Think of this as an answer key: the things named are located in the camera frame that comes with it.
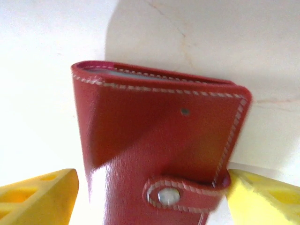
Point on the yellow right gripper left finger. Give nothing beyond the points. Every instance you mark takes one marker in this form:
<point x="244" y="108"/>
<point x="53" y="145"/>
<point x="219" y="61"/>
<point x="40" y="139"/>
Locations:
<point x="35" y="201"/>

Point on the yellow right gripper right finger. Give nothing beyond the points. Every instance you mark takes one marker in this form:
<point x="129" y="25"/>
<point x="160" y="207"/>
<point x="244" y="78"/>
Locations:
<point x="269" y="204"/>

